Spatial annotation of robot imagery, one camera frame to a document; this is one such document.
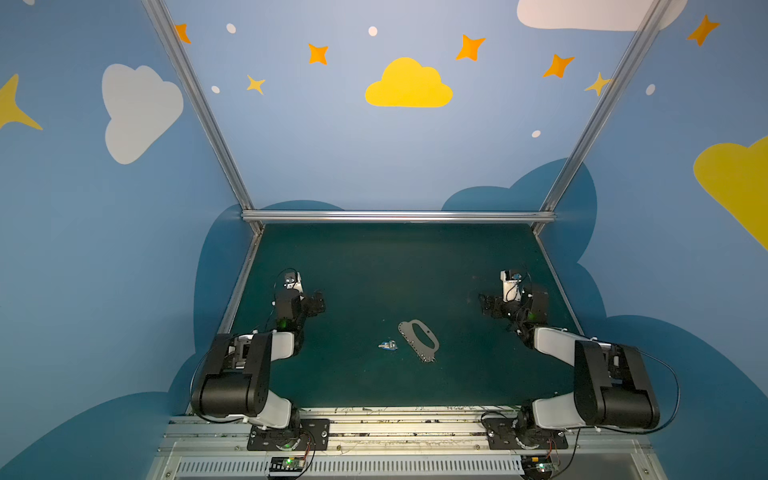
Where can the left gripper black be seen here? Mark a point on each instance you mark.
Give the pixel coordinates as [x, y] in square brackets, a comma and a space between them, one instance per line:
[310, 303]

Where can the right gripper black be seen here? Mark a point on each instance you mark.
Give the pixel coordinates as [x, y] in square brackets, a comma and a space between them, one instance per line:
[498, 305]

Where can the silver perforated metal key plate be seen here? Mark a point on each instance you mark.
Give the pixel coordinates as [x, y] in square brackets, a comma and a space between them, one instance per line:
[421, 339]

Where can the blue tag key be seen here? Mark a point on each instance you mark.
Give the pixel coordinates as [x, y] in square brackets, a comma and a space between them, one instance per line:
[388, 345]

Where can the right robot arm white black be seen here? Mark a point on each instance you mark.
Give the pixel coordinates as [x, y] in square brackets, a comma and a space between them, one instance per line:
[612, 388]

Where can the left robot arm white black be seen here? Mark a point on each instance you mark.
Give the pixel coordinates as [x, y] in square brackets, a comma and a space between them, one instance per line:
[233, 381]

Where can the right green circuit board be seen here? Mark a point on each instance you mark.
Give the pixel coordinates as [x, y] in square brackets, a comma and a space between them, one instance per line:
[536, 468]

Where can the green circuit board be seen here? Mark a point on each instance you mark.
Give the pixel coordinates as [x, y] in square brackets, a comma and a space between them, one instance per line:
[286, 466]
[536, 468]

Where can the left green circuit board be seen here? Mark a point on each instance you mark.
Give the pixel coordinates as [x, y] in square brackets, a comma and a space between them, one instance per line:
[286, 466]

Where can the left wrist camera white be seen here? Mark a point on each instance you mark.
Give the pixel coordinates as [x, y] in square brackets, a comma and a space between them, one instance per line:
[292, 280]

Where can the back horizontal aluminium frame bar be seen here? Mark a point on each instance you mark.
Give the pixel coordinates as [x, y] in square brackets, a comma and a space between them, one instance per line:
[315, 216]

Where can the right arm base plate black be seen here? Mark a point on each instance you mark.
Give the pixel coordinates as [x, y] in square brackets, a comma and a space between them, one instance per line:
[505, 434]

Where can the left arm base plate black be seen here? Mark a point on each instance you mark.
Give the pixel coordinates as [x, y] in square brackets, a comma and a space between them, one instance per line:
[312, 433]

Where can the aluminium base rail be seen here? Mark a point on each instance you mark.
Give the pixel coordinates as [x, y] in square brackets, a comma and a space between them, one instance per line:
[415, 431]

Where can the white slotted cable duct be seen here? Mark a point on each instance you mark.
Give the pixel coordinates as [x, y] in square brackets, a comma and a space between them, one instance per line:
[352, 467]

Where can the left diagonal aluminium frame post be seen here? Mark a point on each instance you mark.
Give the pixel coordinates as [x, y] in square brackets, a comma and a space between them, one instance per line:
[165, 29]

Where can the diagonal aluminium frame post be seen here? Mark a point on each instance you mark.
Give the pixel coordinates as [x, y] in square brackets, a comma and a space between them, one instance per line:
[640, 44]
[165, 29]

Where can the right diagonal aluminium frame post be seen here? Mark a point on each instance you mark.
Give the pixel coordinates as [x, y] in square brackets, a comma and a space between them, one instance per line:
[640, 44]

